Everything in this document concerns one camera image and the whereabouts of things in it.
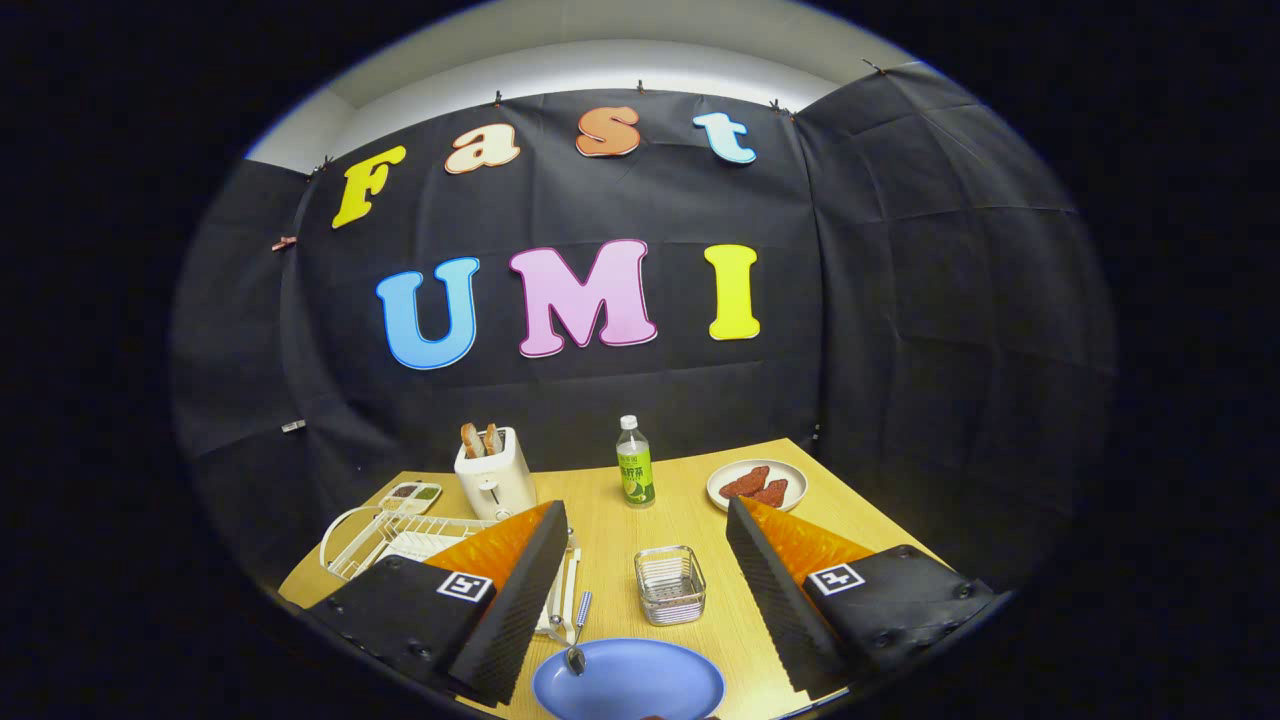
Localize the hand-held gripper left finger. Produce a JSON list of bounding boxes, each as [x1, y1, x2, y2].
[[305, 500, 569, 706]]

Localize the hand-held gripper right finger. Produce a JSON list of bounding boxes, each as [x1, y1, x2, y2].
[[725, 497, 1001, 701]]

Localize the blue checkered handle spoon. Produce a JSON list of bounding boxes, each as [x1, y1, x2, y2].
[[565, 590, 593, 676]]

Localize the metal wire basket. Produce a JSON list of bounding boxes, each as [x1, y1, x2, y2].
[[634, 545, 707, 627]]

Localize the blue plate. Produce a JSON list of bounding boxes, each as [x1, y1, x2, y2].
[[532, 638, 726, 720]]

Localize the white wire dish rack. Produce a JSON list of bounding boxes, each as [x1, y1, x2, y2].
[[320, 506, 581, 641]]

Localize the white round plate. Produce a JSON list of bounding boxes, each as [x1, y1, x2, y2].
[[706, 459, 808, 514]]

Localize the white toaster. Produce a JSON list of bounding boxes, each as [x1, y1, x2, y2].
[[454, 427, 538, 522]]

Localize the white compartment sauce tray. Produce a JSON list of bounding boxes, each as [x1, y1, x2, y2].
[[378, 481, 443, 515]]

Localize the green label drink bottle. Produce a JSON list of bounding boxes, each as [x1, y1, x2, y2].
[[616, 415, 657, 509]]

